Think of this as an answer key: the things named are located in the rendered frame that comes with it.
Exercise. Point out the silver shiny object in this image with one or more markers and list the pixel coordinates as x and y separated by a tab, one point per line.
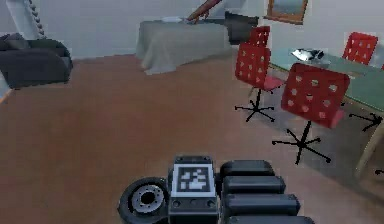
308	54

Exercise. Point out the grey covered bed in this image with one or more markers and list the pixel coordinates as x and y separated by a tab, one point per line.
180	43

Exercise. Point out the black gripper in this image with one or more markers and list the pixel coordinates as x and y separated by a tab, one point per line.
146	200

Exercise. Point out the wooden framed wall picture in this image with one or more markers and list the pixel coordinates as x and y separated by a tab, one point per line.
286	10

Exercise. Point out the green glass dining table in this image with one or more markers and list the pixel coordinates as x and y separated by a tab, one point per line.
363	83

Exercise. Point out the black pillow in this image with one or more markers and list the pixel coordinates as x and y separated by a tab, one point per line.
240	28

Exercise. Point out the red perforated swivel chair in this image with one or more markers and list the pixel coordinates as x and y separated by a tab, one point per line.
253	66
360	48
260	36
313	96

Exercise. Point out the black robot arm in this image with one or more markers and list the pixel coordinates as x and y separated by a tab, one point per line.
253	196

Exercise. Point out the dark grey sofa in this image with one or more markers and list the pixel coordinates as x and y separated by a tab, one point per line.
33	63

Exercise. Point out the white plate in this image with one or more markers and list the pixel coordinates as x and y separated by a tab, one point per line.
172	19

